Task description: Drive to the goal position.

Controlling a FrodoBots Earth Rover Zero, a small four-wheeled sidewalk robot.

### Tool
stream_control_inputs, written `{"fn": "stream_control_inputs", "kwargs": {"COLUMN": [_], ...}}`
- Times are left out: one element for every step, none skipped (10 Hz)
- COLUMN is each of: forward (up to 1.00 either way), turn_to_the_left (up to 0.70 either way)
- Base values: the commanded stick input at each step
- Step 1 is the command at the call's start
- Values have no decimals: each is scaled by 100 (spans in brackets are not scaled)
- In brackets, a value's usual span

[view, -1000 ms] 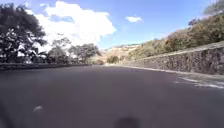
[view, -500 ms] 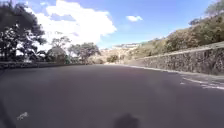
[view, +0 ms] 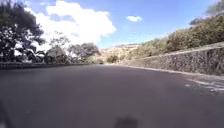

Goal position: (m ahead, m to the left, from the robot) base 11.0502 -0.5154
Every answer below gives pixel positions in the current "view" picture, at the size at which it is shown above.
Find distant dry hillside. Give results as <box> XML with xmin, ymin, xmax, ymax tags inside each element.
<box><xmin>96</xmin><ymin>43</ymin><xmax>141</xmax><ymax>65</ymax></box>

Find group of leafy trees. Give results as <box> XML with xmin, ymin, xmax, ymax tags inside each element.
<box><xmin>44</xmin><ymin>31</ymin><xmax>102</xmax><ymax>65</ymax></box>

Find grey asphalt road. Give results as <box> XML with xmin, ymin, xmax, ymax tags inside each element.
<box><xmin>0</xmin><ymin>63</ymin><xmax>224</xmax><ymax>128</ymax></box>

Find row of bushes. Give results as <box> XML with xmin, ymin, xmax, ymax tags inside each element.
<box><xmin>128</xmin><ymin>0</ymin><xmax>224</xmax><ymax>61</ymax></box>

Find large leafy tree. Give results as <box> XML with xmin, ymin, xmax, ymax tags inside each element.
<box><xmin>0</xmin><ymin>2</ymin><xmax>46</xmax><ymax>64</ymax></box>

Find dark low roadside wall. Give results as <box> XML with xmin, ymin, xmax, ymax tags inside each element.
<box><xmin>0</xmin><ymin>61</ymin><xmax>93</xmax><ymax>70</ymax></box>

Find tall stone retaining wall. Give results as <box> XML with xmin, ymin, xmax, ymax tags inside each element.
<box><xmin>121</xmin><ymin>41</ymin><xmax>224</xmax><ymax>77</ymax></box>

